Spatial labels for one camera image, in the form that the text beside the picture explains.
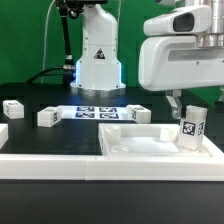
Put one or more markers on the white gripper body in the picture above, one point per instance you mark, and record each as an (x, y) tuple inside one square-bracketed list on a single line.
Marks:
[(175, 62)]

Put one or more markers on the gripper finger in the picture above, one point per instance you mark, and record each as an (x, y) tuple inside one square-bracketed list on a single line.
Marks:
[(173, 97), (219, 106)]

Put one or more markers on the white square table top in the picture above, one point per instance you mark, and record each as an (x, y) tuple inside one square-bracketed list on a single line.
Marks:
[(148, 140)]

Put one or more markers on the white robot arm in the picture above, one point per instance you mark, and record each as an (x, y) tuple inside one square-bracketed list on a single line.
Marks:
[(99, 71)]

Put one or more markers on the sheet of fiducial markers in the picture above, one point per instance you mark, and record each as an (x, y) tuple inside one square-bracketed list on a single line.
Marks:
[(94, 112)]

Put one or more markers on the white fence obstacle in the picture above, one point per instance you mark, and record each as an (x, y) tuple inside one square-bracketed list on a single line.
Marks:
[(85, 167)]

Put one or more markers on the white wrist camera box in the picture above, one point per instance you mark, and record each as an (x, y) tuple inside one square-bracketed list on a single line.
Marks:
[(183, 20)]

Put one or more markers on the black camera pole with cables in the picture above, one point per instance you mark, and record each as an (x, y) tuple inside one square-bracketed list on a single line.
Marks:
[(72, 9)]

